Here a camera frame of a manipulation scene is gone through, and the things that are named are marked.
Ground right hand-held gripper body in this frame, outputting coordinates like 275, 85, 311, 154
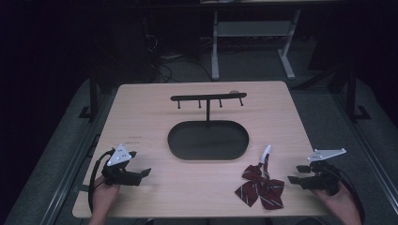
307, 147, 347, 197

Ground person's right hand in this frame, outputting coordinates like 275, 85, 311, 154
312, 183, 361, 220

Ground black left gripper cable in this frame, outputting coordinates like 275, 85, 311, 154
87, 148, 116, 214

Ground black metal stand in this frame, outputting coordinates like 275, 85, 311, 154
78, 67, 101, 122
344, 67, 373, 124

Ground tangle of black floor cables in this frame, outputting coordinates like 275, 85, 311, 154
142, 18, 214, 84

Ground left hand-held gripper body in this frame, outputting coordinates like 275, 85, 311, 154
100, 143, 141, 188

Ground person's left hand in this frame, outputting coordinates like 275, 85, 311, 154
91, 175, 121, 218

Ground black hook rack with tray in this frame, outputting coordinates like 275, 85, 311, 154
167, 92, 251, 162

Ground dark red striped bow tie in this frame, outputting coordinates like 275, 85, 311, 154
234, 143, 286, 211

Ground white metal table frame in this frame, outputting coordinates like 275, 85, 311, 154
210, 8, 302, 81

